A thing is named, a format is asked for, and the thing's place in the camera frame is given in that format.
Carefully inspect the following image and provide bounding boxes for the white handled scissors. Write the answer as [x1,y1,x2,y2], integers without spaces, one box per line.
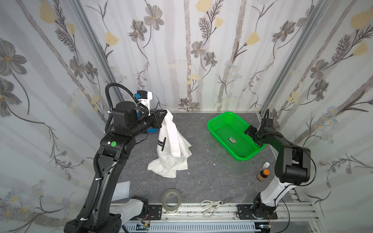
[200,198,233,218]

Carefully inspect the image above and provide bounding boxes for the aluminium corner wall profile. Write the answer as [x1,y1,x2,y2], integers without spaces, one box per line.
[68,0,124,103]
[259,0,331,115]

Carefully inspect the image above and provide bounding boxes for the white t-shirt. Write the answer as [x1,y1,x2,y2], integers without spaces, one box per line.
[147,111,192,178]

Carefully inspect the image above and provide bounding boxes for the aluminium corner wall profile left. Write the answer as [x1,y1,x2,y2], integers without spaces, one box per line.
[68,0,124,103]

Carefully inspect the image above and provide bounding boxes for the aluminium corner wall profile right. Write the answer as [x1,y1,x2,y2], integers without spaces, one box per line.
[259,0,331,115]

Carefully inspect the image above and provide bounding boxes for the brown bottle orange cap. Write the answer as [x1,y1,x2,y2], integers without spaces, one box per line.
[257,170,270,181]

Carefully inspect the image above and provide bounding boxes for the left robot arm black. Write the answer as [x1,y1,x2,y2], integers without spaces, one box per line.
[64,83,167,233]

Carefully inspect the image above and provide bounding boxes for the green plastic laundry basket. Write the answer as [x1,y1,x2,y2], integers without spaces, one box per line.
[207,112,266,161]

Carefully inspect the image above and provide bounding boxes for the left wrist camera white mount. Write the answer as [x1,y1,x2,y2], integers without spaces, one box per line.
[135,90,153,112]

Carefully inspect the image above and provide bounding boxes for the roll of clear tape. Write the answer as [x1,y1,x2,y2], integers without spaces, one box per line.
[161,189,183,214]

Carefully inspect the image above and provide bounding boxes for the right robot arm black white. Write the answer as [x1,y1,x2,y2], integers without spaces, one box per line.
[244,109,315,219]

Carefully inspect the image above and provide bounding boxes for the white slotted cable duct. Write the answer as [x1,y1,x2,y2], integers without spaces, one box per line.
[124,222,261,233]

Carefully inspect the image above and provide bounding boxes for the folded blue t-shirt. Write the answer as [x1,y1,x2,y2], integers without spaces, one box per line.
[147,128,159,133]

